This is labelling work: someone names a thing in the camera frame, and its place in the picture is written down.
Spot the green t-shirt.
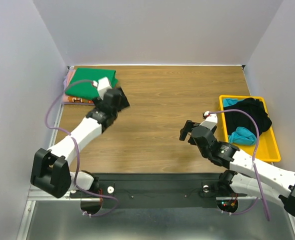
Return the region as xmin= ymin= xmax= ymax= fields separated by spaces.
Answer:
xmin=65 ymin=67 xmax=118 ymax=100

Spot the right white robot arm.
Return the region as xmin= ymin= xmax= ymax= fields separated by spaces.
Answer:
xmin=179 ymin=120 xmax=295 ymax=217

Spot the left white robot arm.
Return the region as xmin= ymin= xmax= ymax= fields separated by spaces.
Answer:
xmin=30 ymin=87 xmax=130 ymax=198

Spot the teal garment in bin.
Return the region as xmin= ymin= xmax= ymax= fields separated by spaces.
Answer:
xmin=222 ymin=98 xmax=257 ymax=146

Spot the black garment in bin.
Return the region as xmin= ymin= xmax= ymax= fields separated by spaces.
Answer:
xmin=223 ymin=97 xmax=272 ymax=137

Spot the folded pink printed t-shirt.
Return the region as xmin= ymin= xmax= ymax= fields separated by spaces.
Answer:
xmin=61 ymin=68 xmax=93 ymax=105

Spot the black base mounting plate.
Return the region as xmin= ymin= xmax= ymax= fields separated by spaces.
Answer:
xmin=67 ymin=172 xmax=241 ymax=210

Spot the yellow plastic bin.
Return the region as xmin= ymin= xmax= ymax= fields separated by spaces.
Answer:
xmin=218 ymin=94 xmax=281 ymax=163

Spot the folded lavender t-shirt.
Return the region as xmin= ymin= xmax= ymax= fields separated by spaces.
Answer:
xmin=63 ymin=75 xmax=68 ymax=89

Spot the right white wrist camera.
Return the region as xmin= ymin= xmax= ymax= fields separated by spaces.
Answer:
xmin=200 ymin=111 xmax=218 ymax=133

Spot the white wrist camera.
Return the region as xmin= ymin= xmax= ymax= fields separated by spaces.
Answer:
xmin=92 ymin=77 xmax=112 ymax=100
xmin=200 ymin=111 xmax=218 ymax=133

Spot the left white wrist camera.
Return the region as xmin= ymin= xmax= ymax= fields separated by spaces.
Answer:
xmin=92 ymin=77 xmax=112 ymax=100

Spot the aluminium frame rail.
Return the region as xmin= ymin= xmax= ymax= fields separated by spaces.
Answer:
xmin=16 ymin=66 xmax=75 ymax=240

